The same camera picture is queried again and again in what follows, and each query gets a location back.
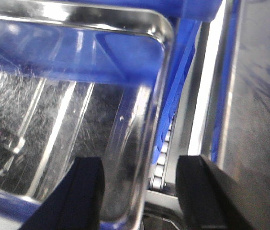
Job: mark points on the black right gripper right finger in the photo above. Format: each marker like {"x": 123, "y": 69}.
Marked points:
{"x": 203, "y": 204}

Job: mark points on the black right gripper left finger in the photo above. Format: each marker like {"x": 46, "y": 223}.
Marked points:
{"x": 76, "y": 202}

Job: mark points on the silver steel tray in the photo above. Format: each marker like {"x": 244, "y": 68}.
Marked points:
{"x": 79, "y": 80}

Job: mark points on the roller track divider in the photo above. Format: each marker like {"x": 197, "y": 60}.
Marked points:
{"x": 185, "y": 117}

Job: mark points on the stainless steel shelf rail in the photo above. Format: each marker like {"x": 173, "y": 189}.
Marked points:
{"x": 242, "y": 145}

